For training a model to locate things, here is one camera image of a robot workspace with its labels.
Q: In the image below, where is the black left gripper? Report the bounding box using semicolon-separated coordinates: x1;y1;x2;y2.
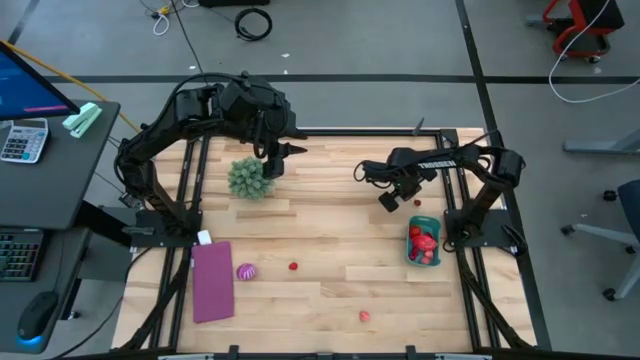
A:
251;101;309;181

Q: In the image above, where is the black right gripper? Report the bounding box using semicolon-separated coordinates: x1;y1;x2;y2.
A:
360;158;438;214

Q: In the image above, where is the green artificial plant ball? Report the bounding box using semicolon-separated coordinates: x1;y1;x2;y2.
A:
226;155;277;202

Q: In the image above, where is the red toy dragon fruit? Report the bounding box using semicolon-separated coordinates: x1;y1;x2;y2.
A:
412;233;439;254

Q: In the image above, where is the pink white striped ball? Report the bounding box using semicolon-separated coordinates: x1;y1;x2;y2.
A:
235;262;259;282

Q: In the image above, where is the teal tupperware container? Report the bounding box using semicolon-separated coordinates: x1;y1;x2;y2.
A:
405;214;443;268

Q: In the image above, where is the magenta cloth pouch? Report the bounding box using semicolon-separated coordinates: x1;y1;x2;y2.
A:
190;240;237;325

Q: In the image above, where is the black floor box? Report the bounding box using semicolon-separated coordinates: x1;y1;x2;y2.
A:
198;0;272;8

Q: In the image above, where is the mint green stapler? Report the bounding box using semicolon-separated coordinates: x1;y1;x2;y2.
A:
61;101;104;140

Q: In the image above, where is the grey desk leg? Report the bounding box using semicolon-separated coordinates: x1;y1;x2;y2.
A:
561;128;640;156

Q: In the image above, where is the black office desk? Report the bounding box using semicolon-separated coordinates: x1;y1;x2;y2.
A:
0;98;135;357

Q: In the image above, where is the office chair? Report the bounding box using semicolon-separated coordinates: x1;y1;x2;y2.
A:
559;179;640;303

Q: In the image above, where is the red black cart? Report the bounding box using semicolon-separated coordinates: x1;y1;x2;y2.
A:
525;0;627;64

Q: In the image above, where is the grey desk calculator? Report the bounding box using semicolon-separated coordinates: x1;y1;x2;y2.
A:
0;117;51;165

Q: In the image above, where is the large black monitor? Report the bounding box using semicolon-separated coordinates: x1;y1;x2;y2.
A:
0;39;82;123

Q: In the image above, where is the black computer keyboard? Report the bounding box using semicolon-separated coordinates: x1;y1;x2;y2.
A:
0;228;48;283

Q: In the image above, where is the black computer mouse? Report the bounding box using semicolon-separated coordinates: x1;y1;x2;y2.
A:
15;290;60;347

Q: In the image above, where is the coiled black cable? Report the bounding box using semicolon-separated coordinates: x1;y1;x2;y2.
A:
233;6;275;43

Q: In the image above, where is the black aluminium table frame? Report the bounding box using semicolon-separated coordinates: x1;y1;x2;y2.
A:
111;126;552;360

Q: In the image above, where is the thin black floor cable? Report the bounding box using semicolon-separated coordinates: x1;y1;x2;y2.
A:
168;0;205;77

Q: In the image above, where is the short white cable loop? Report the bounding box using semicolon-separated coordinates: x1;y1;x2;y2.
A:
151;11;172;38

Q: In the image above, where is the yellow cable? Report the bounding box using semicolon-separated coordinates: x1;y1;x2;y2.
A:
0;38;144;136

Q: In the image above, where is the long white cable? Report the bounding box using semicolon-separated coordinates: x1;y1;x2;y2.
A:
547;0;640;105

